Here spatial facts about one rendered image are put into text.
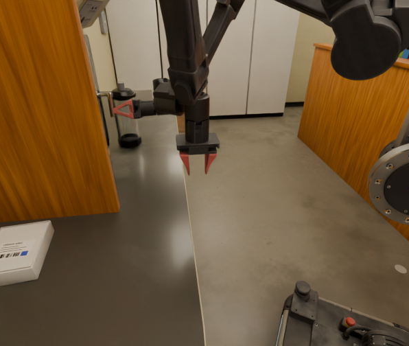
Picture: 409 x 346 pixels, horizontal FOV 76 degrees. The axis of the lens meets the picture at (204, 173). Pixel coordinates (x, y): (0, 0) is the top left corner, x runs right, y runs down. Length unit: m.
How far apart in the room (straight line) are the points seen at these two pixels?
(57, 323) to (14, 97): 0.49
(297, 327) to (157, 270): 0.91
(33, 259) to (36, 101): 0.36
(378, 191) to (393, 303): 1.38
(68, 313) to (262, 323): 1.21
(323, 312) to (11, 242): 1.30
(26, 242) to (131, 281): 0.28
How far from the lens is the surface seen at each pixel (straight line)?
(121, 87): 1.16
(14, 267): 0.74
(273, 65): 4.18
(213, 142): 0.63
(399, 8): 0.41
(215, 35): 0.97
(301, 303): 1.46
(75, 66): 0.68
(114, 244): 0.74
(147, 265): 0.68
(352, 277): 2.05
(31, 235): 0.80
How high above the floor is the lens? 1.46
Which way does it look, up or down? 32 degrees down
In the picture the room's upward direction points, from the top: straight up
